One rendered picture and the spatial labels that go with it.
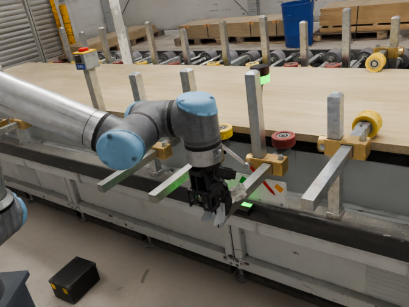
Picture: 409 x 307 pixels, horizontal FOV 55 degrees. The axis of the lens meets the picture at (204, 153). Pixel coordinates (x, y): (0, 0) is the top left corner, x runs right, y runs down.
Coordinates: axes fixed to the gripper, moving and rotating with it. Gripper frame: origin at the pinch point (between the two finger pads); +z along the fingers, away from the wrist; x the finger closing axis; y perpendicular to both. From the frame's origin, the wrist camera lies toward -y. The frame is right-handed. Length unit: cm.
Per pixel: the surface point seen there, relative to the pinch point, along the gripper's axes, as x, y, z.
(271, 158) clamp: 0.3, -31.2, -4.6
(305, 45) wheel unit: -31, -139, -16
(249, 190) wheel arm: 1.5, -14.0, -2.5
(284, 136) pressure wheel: 0.8, -41.0, -8.2
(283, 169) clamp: 5.0, -30.0, -2.0
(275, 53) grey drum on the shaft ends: -68, -176, -3
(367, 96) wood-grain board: 16, -86, -8
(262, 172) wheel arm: 1.1, -23.5, -3.6
